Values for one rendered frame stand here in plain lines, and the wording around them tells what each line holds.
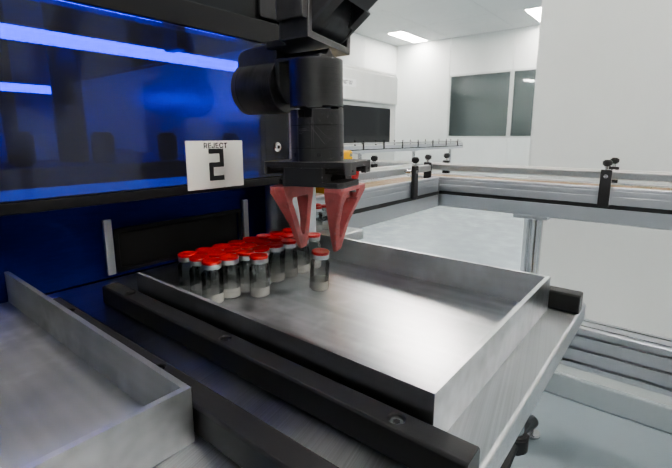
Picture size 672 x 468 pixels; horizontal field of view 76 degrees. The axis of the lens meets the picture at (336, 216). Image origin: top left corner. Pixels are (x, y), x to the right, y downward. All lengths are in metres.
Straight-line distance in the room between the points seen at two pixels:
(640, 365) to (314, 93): 1.14
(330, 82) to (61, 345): 0.34
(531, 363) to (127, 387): 0.30
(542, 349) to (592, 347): 0.96
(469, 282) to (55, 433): 0.40
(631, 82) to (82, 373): 1.77
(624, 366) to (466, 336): 0.99
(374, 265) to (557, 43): 1.47
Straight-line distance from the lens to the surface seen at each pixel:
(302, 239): 0.49
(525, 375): 0.37
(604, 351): 1.37
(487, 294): 0.51
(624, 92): 1.85
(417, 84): 9.58
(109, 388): 0.36
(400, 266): 0.55
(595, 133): 1.85
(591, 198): 1.25
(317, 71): 0.45
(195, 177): 0.55
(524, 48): 8.84
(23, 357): 0.44
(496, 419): 0.32
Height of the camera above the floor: 1.06
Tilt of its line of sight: 11 degrees down
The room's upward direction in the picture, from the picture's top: straight up
